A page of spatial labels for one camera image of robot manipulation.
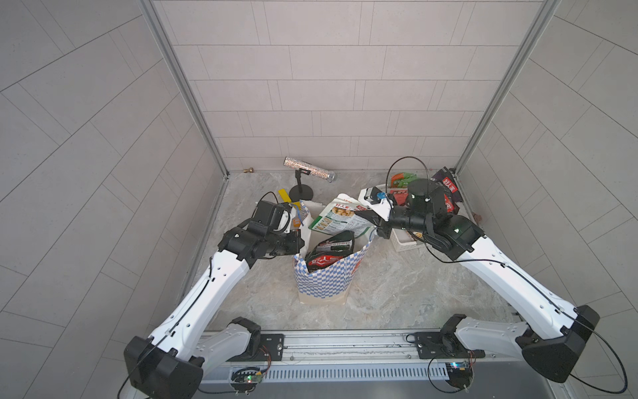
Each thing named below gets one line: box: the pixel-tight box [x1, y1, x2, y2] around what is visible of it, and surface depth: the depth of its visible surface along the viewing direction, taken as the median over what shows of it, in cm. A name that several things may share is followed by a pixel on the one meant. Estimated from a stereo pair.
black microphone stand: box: [289, 167, 315, 202], surface depth 110 cm
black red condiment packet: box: [304, 251, 353, 273], surface depth 69 cm
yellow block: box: [277, 188, 302, 211], surface depth 110 cm
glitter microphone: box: [283, 156, 337, 183], surface depth 96 cm
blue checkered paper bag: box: [293, 202, 378, 306], surface depth 69 cm
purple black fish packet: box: [308, 193, 377, 239], surface depth 68 cm
